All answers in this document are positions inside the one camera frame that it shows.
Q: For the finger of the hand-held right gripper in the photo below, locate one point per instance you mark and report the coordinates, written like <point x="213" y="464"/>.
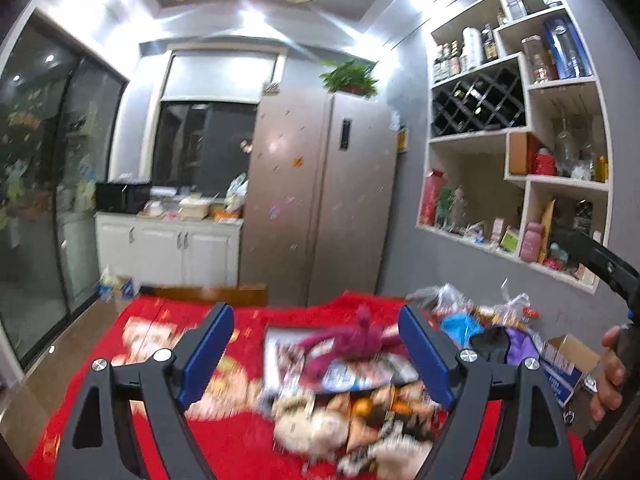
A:
<point x="597" y="260"/>

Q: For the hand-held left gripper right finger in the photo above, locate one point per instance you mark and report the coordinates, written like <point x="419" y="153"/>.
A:
<point x="425" y="355"/>

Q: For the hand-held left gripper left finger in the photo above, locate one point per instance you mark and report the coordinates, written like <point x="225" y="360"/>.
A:
<point x="207" y="355"/>

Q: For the white plush toy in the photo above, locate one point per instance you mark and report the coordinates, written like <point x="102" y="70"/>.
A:
<point x="310" y="427"/>

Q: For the person's right hand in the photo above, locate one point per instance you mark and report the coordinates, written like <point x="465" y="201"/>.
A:
<point x="607" y="385"/>

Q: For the blue plastic bag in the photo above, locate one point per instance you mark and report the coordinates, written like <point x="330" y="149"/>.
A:
<point x="462" y="330"/>

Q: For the brown paper bag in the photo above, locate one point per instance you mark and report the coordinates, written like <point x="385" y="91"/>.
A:
<point x="548" y="230"/>

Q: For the tan dog plush toy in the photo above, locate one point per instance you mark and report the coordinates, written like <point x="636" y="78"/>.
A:
<point x="400" y="410"/>

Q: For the wooden chair back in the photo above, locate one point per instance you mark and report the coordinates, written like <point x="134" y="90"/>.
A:
<point x="210" y="294"/>

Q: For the magenta plush toy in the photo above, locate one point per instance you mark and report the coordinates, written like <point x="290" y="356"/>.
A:
<point x="360" y="340"/>

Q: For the pink bottle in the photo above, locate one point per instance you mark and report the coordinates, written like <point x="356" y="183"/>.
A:
<point x="531" y="242"/>

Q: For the cardboard box with blue print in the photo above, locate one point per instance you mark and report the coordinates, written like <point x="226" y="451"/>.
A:
<point x="570" y="365"/>

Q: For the silver foil packet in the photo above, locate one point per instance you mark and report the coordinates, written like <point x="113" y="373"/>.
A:
<point x="350" y="375"/>

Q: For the orange fruit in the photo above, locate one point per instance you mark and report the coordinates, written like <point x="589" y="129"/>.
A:
<point x="361" y="406"/>

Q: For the small green box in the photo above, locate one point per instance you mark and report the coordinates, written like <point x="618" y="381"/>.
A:
<point x="510" y="241"/>

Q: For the purple and grey towel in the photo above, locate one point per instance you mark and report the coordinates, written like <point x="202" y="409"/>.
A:
<point x="520" y="347"/>

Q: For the red printed blanket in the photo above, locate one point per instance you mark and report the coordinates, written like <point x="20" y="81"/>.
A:
<point x="240" y="445"/>

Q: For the clear knotted plastic bag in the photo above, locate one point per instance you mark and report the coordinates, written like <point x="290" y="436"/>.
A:
<point x="510" y="310"/>

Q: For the red jar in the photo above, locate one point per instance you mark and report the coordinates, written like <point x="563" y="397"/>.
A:
<point x="544" y="162"/>

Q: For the blue and white package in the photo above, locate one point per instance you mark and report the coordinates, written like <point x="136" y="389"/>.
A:
<point x="116" y="285"/>

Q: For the white kitchen cabinet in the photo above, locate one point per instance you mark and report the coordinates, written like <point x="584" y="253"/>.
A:
<point x="165" y="247"/>

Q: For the glass decanter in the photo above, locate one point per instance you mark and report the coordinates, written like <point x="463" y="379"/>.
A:
<point x="565" y="147"/>

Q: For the tall green box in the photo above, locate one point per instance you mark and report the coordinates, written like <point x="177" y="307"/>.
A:
<point x="445" y="207"/>

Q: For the cream food bowl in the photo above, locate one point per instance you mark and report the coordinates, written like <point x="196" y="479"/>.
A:
<point x="194" y="206"/>

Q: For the tall red box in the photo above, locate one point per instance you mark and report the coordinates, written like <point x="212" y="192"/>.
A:
<point x="432" y="197"/>

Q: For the white plastic bag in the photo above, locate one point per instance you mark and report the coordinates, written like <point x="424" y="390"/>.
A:
<point x="236" y="192"/>

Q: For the black microwave oven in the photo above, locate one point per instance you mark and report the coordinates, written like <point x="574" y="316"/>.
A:
<point x="122" y="196"/>

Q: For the silver double-door refrigerator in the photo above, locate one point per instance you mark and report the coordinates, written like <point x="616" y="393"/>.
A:
<point x="320" y="185"/>

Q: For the dark kitchen window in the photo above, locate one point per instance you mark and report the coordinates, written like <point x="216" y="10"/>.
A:
<point x="200" y="145"/>

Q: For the tall blue box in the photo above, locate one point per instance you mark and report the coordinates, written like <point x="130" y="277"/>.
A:
<point x="567" y="47"/>

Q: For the sliding glass door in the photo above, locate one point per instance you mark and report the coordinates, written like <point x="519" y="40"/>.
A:
<point x="40" y="185"/>

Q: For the green potted plant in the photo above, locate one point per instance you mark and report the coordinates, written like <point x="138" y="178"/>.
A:
<point x="350" y="80"/>

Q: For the white wall shelf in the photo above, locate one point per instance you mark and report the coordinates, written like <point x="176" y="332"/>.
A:
<point x="475" y="135"/>

